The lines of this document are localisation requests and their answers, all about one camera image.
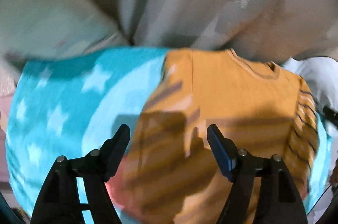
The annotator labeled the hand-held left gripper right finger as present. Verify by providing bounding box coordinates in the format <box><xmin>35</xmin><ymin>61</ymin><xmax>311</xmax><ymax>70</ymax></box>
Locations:
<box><xmin>207</xmin><ymin>124</ymin><xmax>309</xmax><ymax>224</ymax></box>

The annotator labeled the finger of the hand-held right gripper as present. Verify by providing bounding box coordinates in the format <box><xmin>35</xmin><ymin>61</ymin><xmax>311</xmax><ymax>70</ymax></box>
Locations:
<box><xmin>323</xmin><ymin>106</ymin><xmax>338</xmax><ymax>124</ymax></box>

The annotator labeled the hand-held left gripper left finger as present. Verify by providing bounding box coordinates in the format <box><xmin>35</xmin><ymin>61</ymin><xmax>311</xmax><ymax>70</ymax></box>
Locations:
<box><xmin>30</xmin><ymin>124</ymin><xmax>131</xmax><ymax>224</ymax></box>

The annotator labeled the yellow striped sweater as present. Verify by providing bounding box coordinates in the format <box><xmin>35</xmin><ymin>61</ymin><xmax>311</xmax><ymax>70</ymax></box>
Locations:
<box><xmin>106</xmin><ymin>48</ymin><xmax>320</xmax><ymax>224</ymax></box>

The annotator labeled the white plush toy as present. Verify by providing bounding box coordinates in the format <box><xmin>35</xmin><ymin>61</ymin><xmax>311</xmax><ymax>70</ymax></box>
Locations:
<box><xmin>281</xmin><ymin>56</ymin><xmax>338</xmax><ymax>132</ymax></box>

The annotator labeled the blue star cartoon blanket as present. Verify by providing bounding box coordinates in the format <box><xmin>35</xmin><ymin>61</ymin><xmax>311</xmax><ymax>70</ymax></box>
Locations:
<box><xmin>5</xmin><ymin>46</ymin><xmax>333</xmax><ymax>224</ymax></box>

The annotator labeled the pink cloth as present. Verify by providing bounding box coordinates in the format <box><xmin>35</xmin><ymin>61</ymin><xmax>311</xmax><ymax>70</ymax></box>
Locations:
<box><xmin>0</xmin><ymin>73</ymin><xmax>19</xmax><ymax>187</ymax></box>

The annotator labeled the beige curtain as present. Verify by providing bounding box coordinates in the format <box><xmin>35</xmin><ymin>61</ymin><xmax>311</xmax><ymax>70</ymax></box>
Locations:
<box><xmin>0</xmin><ymin>0</ymin><xmax>338</xmax><ymax>74</ymax></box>

